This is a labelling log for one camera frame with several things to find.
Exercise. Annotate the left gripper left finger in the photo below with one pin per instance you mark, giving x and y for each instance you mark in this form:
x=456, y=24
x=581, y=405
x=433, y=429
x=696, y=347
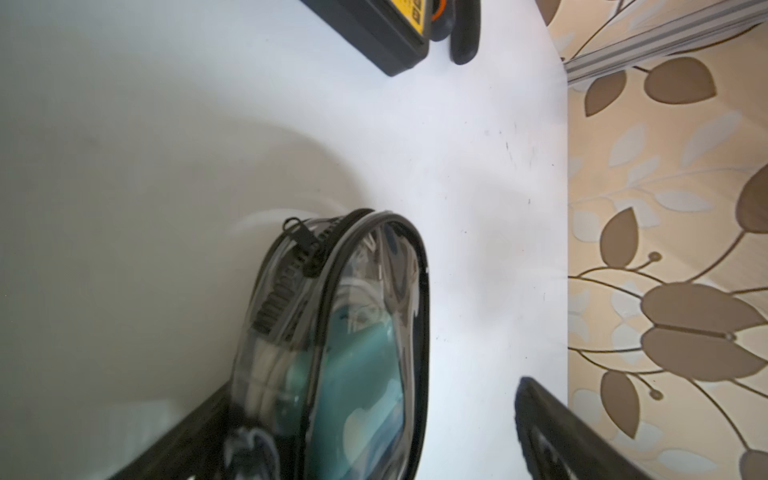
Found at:
x=190, y=450

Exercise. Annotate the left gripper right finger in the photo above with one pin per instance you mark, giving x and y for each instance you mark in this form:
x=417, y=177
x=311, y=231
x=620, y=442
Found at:
x=556, y=444

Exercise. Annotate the black pouch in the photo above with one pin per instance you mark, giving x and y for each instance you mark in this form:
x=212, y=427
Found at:
x=365, y=257

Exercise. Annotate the green charger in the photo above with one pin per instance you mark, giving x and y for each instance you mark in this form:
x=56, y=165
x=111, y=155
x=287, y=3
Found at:
x=359, y=404

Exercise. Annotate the orange black pliers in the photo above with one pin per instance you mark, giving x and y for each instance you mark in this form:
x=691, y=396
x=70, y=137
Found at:
x=460, y=21

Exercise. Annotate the black yellow-label case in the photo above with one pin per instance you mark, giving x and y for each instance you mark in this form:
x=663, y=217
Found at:
x=393, y=35

